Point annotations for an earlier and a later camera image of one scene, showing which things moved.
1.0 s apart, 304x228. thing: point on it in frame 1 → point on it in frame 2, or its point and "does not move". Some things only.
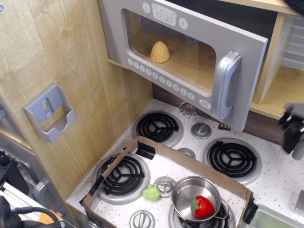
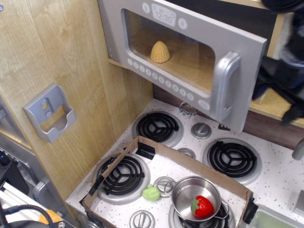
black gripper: (293, 118) → (287, 79)
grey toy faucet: (298, 152) does not move
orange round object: (47, 219) does not move
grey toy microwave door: (212, 65) does not move
